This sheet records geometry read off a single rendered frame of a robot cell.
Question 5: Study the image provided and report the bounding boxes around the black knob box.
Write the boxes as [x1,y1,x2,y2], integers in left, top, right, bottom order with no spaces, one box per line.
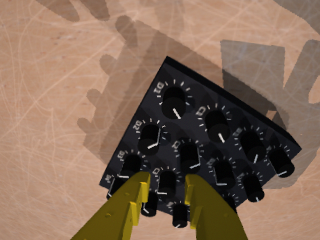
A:
[99,56,302,228]

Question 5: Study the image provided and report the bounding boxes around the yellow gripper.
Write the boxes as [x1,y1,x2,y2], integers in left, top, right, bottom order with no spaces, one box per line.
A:
[70,171,248,240]

